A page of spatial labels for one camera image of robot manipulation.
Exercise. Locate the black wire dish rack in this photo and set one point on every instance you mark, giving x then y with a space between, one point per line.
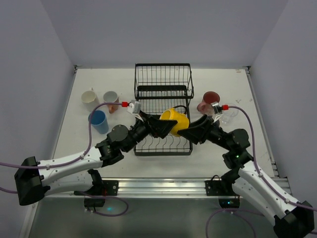
161 86

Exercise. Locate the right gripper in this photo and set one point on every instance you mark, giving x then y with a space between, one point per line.
208 128

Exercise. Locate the clear glass cup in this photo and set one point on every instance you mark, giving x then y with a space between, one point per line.
230 114

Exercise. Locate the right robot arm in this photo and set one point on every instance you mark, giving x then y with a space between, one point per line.
289 217

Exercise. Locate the yellow mug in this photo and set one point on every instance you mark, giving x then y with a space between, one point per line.
181 118

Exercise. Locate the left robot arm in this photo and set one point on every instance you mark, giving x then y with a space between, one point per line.
79 172

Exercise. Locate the pink floral mug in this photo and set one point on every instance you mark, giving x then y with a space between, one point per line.
205 106

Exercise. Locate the salmon floral mug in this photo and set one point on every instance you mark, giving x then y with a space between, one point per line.
111 97

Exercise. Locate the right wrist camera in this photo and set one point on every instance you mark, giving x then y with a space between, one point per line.
217 111

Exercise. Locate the blue tumbler cup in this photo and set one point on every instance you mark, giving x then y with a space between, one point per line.
99 121

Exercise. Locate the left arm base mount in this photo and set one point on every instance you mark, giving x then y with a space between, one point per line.
106 188

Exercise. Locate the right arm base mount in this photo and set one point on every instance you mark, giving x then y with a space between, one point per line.
227 198

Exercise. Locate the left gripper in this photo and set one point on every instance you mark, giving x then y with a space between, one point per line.
149 125

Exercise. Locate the aluminium mounting rail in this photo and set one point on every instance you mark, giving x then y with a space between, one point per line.
158 187

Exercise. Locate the white ceramic mug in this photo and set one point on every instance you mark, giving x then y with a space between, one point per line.
90 99

